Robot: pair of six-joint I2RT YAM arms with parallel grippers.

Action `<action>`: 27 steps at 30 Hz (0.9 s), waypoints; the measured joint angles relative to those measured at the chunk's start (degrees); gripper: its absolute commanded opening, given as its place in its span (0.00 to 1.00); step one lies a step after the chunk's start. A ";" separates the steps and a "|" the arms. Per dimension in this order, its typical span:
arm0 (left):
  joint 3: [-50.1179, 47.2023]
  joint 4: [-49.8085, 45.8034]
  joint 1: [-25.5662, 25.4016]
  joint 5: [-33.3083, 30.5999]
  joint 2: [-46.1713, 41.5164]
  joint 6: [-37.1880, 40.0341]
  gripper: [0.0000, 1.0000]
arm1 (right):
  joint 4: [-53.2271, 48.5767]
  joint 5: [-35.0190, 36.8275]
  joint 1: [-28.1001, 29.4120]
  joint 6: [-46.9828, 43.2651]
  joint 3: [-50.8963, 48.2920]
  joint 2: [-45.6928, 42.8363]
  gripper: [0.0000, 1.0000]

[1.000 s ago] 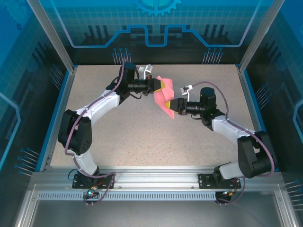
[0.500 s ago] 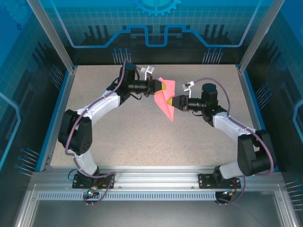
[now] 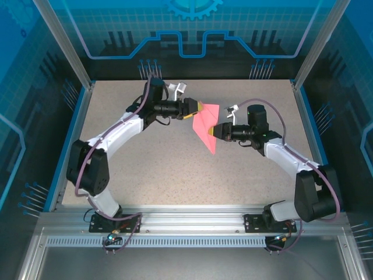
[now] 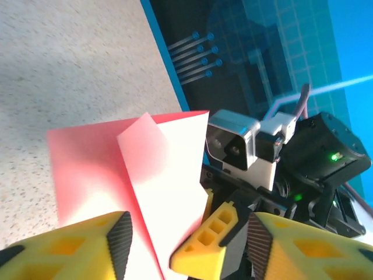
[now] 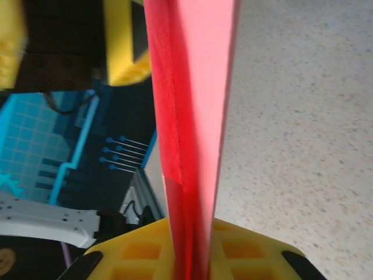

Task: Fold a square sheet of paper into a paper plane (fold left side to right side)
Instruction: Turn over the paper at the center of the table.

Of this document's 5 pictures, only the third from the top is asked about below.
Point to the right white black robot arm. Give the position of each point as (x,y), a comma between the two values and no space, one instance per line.
(282,154)

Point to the yellow power connector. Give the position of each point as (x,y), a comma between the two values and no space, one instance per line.
(281,238)
(113,237)

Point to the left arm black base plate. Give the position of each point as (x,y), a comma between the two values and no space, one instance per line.
(131,224)

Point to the aluminium frame post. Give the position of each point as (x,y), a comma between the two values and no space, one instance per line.
(317,43)
(67,49)

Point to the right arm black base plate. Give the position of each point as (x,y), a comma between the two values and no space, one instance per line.
(253,224)

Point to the grey metal bottom panel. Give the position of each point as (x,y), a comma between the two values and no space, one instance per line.
(189,265)

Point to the pink paper sheet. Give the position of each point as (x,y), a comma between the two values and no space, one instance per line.
(204,128)

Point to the aluminium front beam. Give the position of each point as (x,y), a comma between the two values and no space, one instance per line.
(189,218)

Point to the aluminium lower frame rail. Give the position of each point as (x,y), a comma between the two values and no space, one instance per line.
(32,259)
(351,256)

